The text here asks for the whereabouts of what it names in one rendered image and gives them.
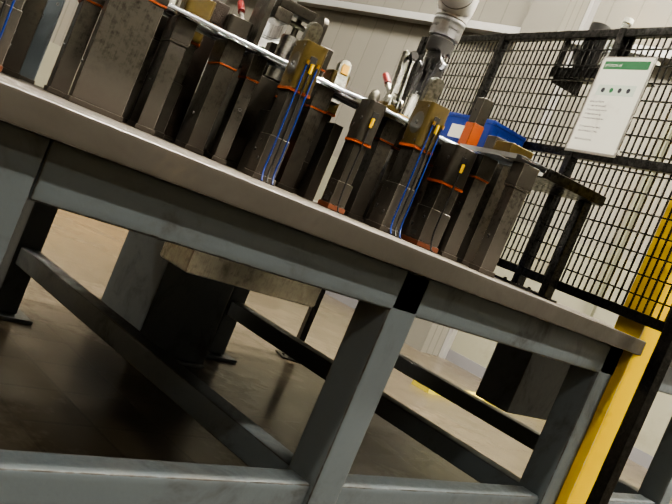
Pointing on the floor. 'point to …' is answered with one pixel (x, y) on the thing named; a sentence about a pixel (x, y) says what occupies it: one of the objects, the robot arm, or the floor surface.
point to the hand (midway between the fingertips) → (414, 107)
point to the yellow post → (624, 375)
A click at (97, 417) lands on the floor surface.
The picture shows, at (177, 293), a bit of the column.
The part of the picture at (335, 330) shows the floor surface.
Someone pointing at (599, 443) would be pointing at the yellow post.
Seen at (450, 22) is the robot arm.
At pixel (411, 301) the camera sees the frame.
